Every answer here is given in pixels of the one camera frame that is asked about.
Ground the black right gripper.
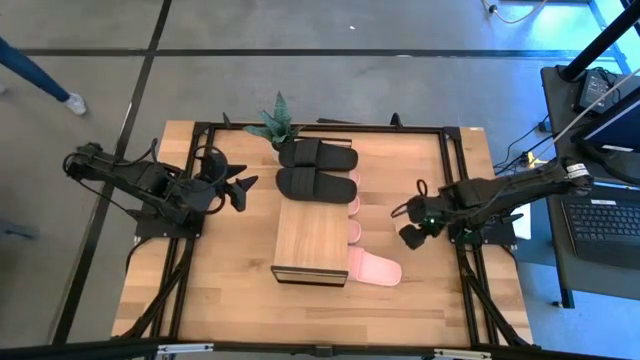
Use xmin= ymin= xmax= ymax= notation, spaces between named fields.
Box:
xmin=392 ymin=180 xmax=454 ymax=251

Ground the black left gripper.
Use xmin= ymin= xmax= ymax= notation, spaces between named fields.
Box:
xmin=192 ymin=146 xmax=260 ymax=215

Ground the black slide sandal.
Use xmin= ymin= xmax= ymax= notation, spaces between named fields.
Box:
xmin=278 ymin=138 xmax=360 ymax=172
xmin=275 ymin=166 xmax=359 ymax=204

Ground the green succulent in white pot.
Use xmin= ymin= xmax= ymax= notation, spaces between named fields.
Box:
xmin=243 ymin=90 xmax=306 ymax=164

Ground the black side table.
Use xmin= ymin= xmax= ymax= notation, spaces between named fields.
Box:
xmin=539 ymin=64 xmax=640 ymax=309

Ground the black laptop keyboard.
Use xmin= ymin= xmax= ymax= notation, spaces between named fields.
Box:
xmin=562 ymin=197 xmax=640 ymax=271

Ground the black monitor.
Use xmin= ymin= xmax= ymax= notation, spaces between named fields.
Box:
xmin=569 ymin=97 xmax=640 ymax=186

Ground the black power adapter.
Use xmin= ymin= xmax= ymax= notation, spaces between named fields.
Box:
xmin=578 ymin=69 xmax=619 ymax=114

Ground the person's leg with sneaker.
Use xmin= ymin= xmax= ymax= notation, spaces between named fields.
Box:
xmin=0 ymin=35 xmax=88 ymax=117

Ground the black diagonal pole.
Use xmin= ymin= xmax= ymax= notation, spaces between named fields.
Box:
xmin=559 ymin=0 xmax=640 ymax=81

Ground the wooden shelf with black frame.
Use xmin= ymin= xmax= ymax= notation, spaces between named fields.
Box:
xmin=270 ymin=135 xmax=354 ymax=288

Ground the black aluminium table frame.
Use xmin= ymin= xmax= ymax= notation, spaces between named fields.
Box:
xmin=112 ymin=118 xmax=539 ymax=360

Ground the silver metal bracket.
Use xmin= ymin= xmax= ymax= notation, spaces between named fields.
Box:
xmin=157 ymin=342 xmax=215 ymax=357
xmin=433 ymin=348 xmax=492 ymax=360

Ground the white cable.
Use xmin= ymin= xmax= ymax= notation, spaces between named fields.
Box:
xmin=552 ymin=67 xmax=640 ymax=146

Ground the beige floor cable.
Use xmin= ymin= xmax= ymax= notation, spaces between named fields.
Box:
xmin=480 ymin=0 xmax=549 ymax=25

